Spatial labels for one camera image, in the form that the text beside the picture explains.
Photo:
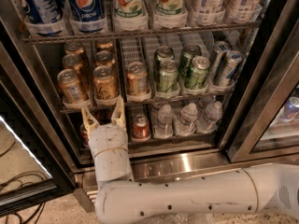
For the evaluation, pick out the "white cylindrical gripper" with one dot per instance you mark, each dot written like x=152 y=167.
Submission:
x=107 y=138

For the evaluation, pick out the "orange can column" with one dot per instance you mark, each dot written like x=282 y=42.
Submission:
x=75 y=62
x=104 y=45
x=106 y=58
x=105 y=83
x=137 y=79
x=71 y=86
x=78 y=48

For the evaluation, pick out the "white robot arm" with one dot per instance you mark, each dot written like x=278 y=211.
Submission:
x=121 y=200

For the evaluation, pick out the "red can back left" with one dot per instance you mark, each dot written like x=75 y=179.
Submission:
x=96 y=115

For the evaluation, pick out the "red can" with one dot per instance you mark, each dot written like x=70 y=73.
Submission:
x=84 y=135
x=96 y=115
x=141 y=128
x=109 y=113

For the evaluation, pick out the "red can back middle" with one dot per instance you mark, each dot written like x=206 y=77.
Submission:
x=109 y=113

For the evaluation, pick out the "red can front left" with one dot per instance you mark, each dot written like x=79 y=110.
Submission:
x=84 y=135

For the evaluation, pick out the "red can front right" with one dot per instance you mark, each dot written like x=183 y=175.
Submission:
x=141 y=128

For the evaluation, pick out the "orange can front left column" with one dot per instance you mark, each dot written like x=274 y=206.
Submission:
x=71 y=86

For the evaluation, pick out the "orange can middle left column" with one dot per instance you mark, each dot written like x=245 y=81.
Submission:
x=75 y=62

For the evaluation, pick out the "orange can back left column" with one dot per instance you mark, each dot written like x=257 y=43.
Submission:
x=78 y=48

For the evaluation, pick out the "green can front left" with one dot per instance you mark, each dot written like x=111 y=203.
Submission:
x=168 y=76

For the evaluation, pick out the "green can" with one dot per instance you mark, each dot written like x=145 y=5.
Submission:
x=161 y=53
x=187 y=54
x=197 y=73
x=168 y=76

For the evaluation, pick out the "water bottle middle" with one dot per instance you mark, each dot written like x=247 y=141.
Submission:
x=186 y=119

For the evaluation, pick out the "water bottle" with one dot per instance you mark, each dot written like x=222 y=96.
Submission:
x=210 y=114
x=186 y=119
x=163 y=127

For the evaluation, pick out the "open glass fridge door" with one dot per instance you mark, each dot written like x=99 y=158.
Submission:
x=31 y=172

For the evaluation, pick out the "green can back left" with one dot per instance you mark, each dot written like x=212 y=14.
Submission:
x=161 y=53

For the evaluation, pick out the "green can front right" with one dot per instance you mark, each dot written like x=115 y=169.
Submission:
x=197 y=73

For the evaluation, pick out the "green can back right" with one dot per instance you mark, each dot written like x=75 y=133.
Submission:
x=187 y=54

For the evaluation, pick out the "silver can front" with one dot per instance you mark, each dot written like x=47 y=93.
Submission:
x=232 y=60

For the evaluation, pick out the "silver can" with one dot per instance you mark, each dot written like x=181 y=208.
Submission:
x=220 y=48
x=232 y=60

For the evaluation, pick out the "silver can back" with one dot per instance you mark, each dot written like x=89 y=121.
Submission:
x=220 y=48

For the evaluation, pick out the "closed right fridge door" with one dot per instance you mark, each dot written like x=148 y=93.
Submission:
x=271 y=75

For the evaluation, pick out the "can behind right door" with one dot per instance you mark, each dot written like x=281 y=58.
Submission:
x=290 y=109

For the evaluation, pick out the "water bottle left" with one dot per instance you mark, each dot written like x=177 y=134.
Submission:
x=163 y=127

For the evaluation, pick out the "water bottle right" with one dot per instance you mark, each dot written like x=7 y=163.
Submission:
x=210 y=114

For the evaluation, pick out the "blue pepsi bottle right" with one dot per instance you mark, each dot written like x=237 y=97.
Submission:
x=87 y=14

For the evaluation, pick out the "blue pepsi bottle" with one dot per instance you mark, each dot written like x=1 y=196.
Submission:
x=87 y=14
x=44 y=17

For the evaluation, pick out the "7up bottle left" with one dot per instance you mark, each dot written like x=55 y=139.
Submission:
x=128 y=8

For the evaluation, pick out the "clear plastic bin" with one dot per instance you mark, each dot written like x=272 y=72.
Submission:
x=183 y=219

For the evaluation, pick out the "blue pepsi bottle left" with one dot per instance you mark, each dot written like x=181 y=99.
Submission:
x=44 y=17

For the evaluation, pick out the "middle wire shelf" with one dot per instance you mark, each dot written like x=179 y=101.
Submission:
x=149 y=99

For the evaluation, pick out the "wire shelf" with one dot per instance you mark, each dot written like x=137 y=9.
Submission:
x=127 y=34
x=149 y=99

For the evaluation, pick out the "upper wire shelf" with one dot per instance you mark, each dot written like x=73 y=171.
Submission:
x=127 y=34

